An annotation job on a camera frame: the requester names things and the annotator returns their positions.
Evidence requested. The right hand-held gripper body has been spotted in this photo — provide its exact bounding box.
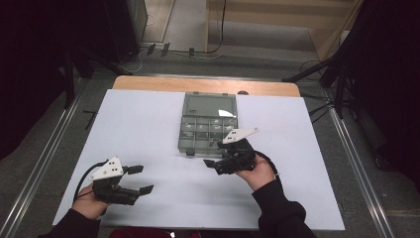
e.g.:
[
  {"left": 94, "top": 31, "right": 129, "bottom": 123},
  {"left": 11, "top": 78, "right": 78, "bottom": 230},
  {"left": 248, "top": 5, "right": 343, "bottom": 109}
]
[{"left": 214, "top": 127, "right": 260, "bottom": 176}]

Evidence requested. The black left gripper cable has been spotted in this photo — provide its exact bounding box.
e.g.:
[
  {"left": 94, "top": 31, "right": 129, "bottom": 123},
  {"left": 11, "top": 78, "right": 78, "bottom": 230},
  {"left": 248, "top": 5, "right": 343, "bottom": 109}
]
[{"left": 72, "top": 159, "right": 110, "bottom": 203}]

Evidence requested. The grey clear plastic organizer box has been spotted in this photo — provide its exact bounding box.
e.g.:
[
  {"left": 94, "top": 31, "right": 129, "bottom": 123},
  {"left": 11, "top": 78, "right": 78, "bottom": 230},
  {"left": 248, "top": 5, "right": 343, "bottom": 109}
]
[{"left": 177, "top": 91, "right": 240, "bottom": 159}]

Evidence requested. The person's left hand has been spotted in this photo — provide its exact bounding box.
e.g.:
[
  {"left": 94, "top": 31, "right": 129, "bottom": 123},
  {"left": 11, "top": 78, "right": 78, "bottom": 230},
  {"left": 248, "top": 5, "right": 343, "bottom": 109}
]
[{"left": 71, "top": 182, "right": 111, "bottom": 221}]

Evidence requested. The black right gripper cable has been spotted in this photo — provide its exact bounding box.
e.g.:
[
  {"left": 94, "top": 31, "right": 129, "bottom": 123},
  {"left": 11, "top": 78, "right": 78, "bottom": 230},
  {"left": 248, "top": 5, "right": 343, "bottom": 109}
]
[{"left": 253, "top": 150, "right": 281, "bottom": 182}]

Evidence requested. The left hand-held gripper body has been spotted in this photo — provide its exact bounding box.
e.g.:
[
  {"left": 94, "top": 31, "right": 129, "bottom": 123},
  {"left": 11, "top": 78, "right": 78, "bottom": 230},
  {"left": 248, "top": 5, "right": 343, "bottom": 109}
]
[{"left": 88, "top": 156, "right": 142, "bottom": 206}]

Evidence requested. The metal floor rail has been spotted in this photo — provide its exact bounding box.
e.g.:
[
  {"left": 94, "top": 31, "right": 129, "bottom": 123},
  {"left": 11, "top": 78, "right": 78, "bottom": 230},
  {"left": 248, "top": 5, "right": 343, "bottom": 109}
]
[
  {"left": 0, "top": 78, "right": 87, "bottom": 238},
  {"left": 325, "top": 92, "right": 396, "bottom": 238}
]

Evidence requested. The black computer tower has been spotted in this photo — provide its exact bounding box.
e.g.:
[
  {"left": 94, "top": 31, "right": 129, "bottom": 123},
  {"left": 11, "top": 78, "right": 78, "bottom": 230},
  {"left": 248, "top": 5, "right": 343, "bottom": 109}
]
[{"left": 101, "top": 0, "right": 149, "bottom": 64}]

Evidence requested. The black hanging cable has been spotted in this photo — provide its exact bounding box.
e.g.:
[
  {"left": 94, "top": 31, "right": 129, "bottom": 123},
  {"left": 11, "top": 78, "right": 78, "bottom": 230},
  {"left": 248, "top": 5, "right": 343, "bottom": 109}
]
[{"left": 208, "top": 0, "right": 228, "bottom": 55}]

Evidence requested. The white table mat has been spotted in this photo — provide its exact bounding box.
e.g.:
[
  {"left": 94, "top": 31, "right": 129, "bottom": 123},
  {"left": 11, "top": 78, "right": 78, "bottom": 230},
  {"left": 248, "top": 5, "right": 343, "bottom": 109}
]
[{"left": 52, "top": 88, "right": 347, "bottom": 232}]

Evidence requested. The black tripod stand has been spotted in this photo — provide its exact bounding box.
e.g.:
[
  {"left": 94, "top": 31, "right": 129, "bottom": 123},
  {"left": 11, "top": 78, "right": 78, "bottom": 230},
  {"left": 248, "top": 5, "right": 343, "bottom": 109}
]
[{"left": 281, "top": 49, "right": 356, "bottom": 125}]

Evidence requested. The person's right hand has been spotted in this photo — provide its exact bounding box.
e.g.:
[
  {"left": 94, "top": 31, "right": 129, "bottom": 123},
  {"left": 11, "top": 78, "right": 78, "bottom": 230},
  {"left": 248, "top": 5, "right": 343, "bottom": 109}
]
[{"left": 235, "top": 154, "right": 277, "bottom": 192}]

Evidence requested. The wooden table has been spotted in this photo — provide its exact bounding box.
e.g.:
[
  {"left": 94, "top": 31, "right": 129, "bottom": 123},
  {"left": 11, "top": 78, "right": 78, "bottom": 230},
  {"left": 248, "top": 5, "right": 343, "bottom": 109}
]
[{"left": 112, "top": 74, "right": 301, "bottom": 98}]

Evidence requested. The black metal stand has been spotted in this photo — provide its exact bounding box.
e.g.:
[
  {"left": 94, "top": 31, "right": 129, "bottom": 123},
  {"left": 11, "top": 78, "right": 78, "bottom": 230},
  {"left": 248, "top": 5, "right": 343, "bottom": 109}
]
[{"left": 60, "top": 44, "right": 125, "bottom": 110}]

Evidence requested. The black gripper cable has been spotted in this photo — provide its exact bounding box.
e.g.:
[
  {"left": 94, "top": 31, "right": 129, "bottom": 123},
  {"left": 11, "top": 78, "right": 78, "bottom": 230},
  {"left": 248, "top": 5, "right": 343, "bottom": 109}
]
[
  {"left": 72, "top": 159, "right": 110, "bottom": 203},
  {"left": 253, "top": 150, "right": 281, "bottom": 182}
]

